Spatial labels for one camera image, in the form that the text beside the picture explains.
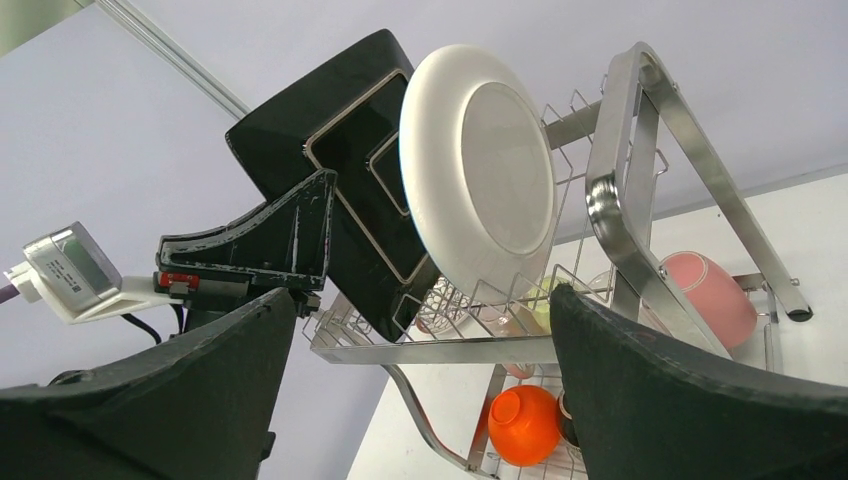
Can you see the stainless steel dish rack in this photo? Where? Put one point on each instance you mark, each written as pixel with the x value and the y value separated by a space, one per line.
pixel 639 97

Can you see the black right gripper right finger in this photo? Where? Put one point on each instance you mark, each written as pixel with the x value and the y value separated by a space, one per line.
pixel 648 406

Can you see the light green mug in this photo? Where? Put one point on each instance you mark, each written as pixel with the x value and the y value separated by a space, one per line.
pixel 538 300

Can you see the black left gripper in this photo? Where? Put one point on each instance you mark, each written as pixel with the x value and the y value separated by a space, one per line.
pixel 283 243

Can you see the orange plastic bowl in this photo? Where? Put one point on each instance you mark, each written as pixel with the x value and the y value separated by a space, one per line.
pixel 523 425

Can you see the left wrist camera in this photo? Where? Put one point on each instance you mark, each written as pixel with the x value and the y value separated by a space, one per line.
pixel 69 271

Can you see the beige bowl dark rim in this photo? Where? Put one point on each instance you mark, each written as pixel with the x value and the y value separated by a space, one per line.
pixel 566 426

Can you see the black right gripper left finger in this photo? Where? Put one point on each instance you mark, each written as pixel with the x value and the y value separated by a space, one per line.
pixel 197 406

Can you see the pink mug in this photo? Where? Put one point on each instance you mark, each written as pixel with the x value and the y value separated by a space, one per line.
pixel 715 295

